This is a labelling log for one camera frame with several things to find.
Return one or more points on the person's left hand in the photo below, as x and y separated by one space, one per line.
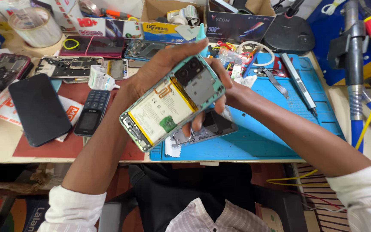
159 66

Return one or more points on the person's right hand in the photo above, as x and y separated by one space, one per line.
230 95

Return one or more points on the teal smartphone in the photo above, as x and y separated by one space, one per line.
163 109

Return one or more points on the cardboard box yellow blue label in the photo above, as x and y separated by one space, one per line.
163 30

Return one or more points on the blue tweezers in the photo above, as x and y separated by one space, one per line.
249 64

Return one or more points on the small phone part yellow strip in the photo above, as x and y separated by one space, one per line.
118 69

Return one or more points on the grey flex ribbon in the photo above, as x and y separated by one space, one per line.
275 82

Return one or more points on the pile of coloured rubber bands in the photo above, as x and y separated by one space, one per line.
226 45

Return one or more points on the blue silicone repair mat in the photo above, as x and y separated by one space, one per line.
269 132

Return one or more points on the bundle of white tape rolls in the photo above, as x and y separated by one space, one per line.
185 16

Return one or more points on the white glue tube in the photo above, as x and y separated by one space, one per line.
100 79

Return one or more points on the dark printed carton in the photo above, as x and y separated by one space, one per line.
237 27

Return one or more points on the grey electric screwdriver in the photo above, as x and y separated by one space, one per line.
298 82

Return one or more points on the white red printed box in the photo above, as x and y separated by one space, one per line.
98 27

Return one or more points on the white cleaning cloth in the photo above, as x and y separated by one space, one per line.
172 150

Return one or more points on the dark keypad phone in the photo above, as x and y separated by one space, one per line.
92 112

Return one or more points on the black round lamp base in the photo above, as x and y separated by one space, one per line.
288 35

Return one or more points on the yellow rubber band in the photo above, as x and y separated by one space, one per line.
65 41

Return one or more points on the person's black trousers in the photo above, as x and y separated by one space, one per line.
188 185

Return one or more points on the blue repair station machine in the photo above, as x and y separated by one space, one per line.
325 35

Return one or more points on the beige masking tape roll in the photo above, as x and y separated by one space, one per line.
48 50

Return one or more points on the grey metal extractor pipe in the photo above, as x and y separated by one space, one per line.
353 64

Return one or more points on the clear tape roll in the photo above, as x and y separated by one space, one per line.
37 29

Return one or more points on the black smartphone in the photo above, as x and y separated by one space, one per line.
37 109

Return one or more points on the striped floor mat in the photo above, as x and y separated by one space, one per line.
320 196

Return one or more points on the red table mat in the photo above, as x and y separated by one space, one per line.
43 151

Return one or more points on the red-edged disassembled phone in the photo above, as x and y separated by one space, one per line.
0 77

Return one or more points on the white orange printed packet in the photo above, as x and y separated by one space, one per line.
2 109

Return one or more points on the person's white striped shirt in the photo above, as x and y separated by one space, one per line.
76 209

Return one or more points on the teal phone frame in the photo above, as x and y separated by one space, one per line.
140 51

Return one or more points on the grey phone back frame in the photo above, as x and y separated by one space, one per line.
219 126

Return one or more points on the silver disassembled phone frame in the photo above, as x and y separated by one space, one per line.
69 67

